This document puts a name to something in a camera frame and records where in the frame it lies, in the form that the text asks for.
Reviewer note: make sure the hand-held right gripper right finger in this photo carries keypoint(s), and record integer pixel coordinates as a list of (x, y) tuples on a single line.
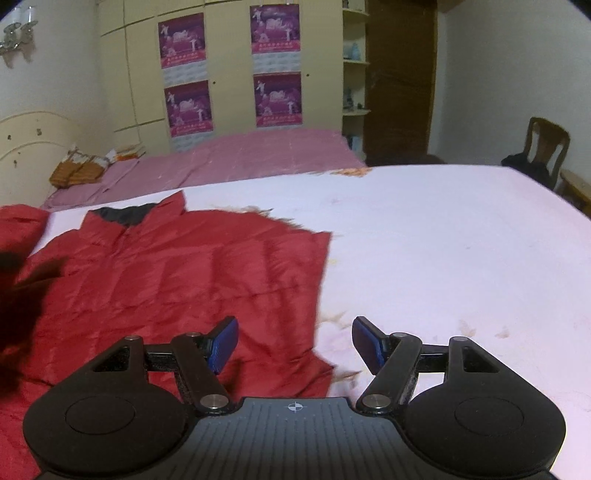
[(368, 344)]

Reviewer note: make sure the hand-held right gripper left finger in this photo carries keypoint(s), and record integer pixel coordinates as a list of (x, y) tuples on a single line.
[(224, 345)]

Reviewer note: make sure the red quilted jacket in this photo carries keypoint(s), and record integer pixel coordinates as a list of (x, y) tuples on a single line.
[(175, 281)]

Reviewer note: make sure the white floral blanket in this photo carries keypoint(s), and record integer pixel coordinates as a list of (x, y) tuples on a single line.
[(443, 258)]

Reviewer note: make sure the orange brown folded cloth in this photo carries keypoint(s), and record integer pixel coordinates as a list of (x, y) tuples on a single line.
[(76, 168)]

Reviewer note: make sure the cream round headboard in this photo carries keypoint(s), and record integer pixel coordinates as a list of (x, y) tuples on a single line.
[(27, 147)]

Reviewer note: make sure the pink bed sheet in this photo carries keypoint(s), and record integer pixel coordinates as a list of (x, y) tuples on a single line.
[(258, 154)]

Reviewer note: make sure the white orange folded cloth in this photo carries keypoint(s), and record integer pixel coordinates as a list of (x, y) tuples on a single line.
[(123, 153)]

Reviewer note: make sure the dark cloth on chair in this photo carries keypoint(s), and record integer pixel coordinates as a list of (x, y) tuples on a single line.
[(521, 164)]

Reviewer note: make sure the light wooden side table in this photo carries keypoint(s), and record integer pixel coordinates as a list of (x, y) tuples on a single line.
[(577, 184)]

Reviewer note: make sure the brown wooden door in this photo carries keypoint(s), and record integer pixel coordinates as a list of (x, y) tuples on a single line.
[(399, 83)]

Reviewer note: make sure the cream open shelf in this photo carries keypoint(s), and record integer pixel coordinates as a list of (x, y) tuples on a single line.
[(355, 78)]

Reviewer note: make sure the wooden chair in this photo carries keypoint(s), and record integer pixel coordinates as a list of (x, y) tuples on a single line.
[(547, 138)]

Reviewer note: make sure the cream wardrobe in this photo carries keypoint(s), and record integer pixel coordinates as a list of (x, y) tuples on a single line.
[(138, 60)]

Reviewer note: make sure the purple wall poster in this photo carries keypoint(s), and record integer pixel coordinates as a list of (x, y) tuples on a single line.
[(182, 41), (278, 99), (189, 110), (275, 32)]

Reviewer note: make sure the crystal wall lamp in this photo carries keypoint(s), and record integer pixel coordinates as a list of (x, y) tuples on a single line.
[(18, 32)]

